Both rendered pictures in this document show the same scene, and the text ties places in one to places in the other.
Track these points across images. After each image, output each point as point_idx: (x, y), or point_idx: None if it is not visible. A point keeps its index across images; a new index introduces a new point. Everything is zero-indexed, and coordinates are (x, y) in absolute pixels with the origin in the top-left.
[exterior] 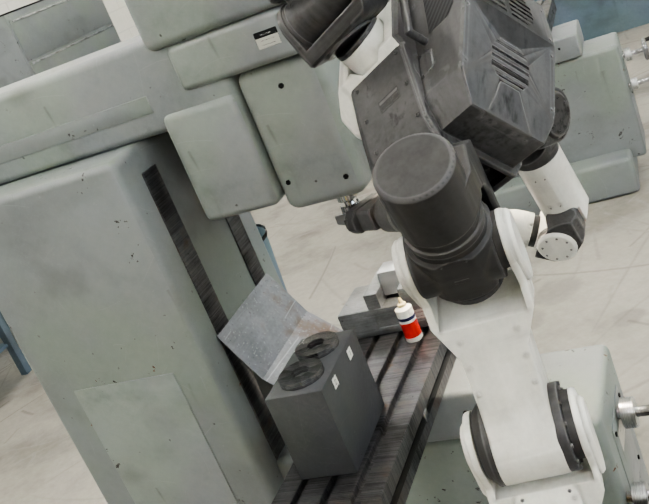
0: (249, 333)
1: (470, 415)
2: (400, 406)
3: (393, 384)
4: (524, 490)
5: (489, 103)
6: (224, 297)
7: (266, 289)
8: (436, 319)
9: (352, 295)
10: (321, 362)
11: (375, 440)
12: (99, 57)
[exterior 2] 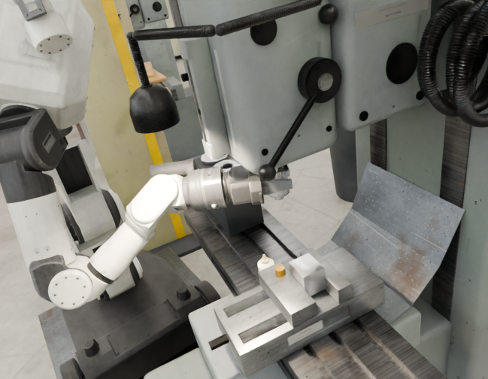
0: (383, 192)
1: (110, 194)
2: (217, 239)
3: (240, 250)
4: None
5: None
6: (395, 157)
7: (440, 210)
8: (80, 136)
9: (366, 271)
10: (205, 162)
11: (213, 221)
12: None
